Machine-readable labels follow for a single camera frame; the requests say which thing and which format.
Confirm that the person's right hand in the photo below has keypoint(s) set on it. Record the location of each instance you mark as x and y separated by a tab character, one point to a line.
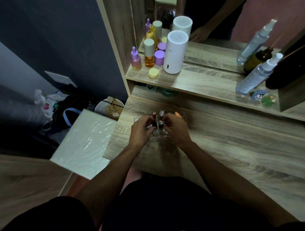
178	129

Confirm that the person's left hand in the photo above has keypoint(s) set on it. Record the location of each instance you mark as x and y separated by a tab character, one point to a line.
138	132

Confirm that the person's right thumb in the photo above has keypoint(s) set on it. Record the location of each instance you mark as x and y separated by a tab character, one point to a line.
167	129

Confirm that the person's left thumb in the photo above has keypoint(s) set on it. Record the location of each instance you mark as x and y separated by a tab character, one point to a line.
150	130

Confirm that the black lipstick tube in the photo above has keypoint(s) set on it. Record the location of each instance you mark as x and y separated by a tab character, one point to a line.
154	124

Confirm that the clear silver lipstick tube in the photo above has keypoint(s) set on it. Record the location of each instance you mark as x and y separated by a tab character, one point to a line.
162	113

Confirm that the person's left forearm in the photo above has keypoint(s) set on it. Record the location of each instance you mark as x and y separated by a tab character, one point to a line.
107	176

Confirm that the person's right forearm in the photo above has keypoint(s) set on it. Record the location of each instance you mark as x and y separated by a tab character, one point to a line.
226	180

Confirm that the clear acrylic lipstick organizer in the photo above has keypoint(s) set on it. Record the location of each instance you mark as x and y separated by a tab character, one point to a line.
159	132

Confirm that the red lipstick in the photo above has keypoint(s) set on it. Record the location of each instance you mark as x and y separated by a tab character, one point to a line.
154	115

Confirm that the green round container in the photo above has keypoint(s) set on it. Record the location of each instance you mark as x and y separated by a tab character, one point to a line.
168	92

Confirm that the black and white packet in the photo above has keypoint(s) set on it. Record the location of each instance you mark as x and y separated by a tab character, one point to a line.
150	87

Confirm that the white waste bin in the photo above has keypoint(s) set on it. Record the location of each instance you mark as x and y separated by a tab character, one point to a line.
110	109

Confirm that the small yellow jar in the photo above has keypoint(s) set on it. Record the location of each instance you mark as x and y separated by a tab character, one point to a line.
153	73

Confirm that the wooden vanity shelf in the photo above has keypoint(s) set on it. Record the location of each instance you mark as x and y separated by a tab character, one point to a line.
209	83

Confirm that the white plastic-covered box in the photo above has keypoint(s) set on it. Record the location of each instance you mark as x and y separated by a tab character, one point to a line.
83	145

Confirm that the purple dropper bottle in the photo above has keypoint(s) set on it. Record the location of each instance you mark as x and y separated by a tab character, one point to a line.
136	60

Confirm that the purple lidded jar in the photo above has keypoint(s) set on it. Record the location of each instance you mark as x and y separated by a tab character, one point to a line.
159	57

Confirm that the orange bottle with beige cap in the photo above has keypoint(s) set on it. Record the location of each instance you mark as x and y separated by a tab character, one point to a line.
149	56

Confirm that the white cylindrical humidifier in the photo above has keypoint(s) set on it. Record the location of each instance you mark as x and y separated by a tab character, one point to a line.
175	53

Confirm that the black shorts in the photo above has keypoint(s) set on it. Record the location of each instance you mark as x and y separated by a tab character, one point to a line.
152	207

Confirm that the blue figurine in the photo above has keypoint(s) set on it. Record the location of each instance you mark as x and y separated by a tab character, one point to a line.
258	94

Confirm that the clear spray bottle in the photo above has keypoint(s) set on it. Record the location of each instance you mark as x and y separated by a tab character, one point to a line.
257	76

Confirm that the green figurine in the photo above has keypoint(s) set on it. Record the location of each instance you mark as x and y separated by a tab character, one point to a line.
269	100

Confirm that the pile of white plastic bags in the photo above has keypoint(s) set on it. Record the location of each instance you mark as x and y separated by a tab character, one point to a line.
45	104

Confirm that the dark diffuser bottle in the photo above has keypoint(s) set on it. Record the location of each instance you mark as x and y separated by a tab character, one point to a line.
286	71

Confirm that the white wall plate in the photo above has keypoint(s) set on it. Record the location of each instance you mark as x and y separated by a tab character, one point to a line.
60	79

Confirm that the wall mirror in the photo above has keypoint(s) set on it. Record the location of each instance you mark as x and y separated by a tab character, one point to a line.
214	26

